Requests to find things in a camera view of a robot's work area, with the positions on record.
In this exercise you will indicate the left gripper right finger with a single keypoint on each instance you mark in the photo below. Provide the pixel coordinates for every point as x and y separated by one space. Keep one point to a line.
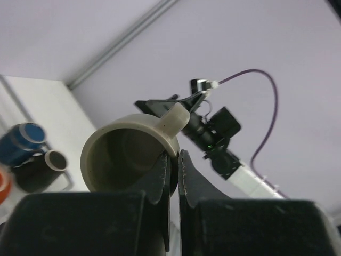
211 223

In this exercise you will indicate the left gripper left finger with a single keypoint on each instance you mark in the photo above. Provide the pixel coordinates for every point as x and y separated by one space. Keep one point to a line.
134 221

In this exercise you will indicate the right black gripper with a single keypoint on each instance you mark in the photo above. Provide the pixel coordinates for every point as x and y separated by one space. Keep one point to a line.
159 107

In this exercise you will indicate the grey-green small cup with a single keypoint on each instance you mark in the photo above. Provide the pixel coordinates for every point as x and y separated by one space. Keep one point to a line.
117 155

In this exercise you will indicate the brown mug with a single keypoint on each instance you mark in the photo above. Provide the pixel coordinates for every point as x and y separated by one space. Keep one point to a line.
40 171

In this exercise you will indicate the dark blue mug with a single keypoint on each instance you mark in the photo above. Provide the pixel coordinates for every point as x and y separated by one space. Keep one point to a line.
21 142

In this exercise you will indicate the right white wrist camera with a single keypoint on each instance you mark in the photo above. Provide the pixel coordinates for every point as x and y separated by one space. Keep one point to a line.
202 85

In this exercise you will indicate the silver wire dish rack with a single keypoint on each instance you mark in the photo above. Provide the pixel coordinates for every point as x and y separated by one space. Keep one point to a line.
21 108

